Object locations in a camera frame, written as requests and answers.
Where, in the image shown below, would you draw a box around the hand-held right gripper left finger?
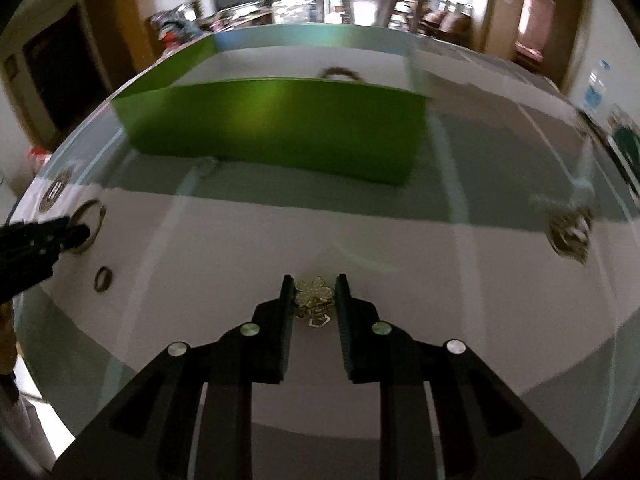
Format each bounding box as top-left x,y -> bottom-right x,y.
52,274 -> 294,480

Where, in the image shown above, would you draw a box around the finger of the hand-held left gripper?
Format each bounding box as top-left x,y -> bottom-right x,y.
0,216 -> 92,307

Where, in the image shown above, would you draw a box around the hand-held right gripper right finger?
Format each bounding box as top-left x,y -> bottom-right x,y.
335,273 -> 583,480

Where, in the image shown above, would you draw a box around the gold flower brooch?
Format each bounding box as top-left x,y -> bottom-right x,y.
293,275 -> 335,329

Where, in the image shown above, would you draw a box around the silver bangle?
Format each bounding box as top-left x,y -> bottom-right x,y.
69,199 -> 108,257

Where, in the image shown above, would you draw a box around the green cardboard box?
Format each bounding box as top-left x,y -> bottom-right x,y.
110,23 -> 433,189

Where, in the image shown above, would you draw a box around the beaded bracelet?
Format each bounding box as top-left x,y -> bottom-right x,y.
319,66 -> 362,82

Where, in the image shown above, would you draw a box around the green and white packet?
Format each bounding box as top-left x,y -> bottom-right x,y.
609,124 -> 640,182

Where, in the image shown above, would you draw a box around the clear water bottle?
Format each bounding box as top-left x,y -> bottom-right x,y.
581,56 -> 614,112

